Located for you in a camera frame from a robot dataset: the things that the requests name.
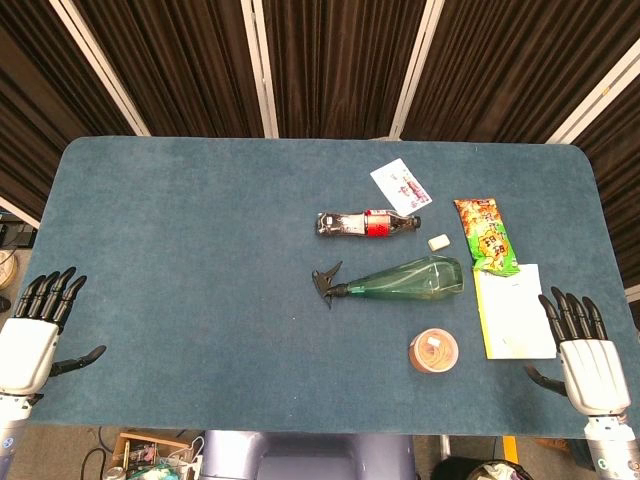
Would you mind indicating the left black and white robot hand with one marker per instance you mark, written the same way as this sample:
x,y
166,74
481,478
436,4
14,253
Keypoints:
x,y
27,350

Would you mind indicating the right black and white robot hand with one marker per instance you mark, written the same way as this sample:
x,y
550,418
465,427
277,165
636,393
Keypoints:
x,y
592,372

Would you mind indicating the green transparent spray bottle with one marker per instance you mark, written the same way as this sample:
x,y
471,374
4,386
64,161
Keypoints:
x,y
415,280

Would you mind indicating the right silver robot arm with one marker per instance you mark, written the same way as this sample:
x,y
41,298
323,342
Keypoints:
x,y
607,447

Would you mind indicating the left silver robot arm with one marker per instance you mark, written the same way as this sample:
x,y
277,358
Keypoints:
x,y
10,435

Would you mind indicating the cola bottle with red label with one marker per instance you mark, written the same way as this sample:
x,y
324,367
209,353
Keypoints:
x,y
377,223

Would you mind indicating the black trash bag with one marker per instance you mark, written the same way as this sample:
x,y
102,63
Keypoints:
x,y
480,471

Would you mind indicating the clear tub of rubber bands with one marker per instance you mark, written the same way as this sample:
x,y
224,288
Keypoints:
x,y
433,350

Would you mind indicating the cardboard box with clutter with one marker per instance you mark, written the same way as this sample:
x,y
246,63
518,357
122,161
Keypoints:
x,y
155,457

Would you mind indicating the green and orange snack bag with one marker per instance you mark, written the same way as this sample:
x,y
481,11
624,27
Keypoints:
x,y
487,235

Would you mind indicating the blue table mat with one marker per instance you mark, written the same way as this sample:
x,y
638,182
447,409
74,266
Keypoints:
x,y
200,275

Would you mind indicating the white eraser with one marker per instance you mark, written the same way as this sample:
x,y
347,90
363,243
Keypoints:
x,y
438,242

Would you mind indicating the white printed card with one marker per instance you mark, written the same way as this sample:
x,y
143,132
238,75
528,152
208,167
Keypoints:
x,y
400,182

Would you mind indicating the grey purple robot torso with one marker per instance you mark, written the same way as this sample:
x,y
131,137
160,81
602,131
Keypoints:
x,y
305,457

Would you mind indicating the white partition frame post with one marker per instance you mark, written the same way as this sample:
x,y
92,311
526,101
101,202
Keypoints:
x,y
261,70
417,70
20,212
102,70
595,95

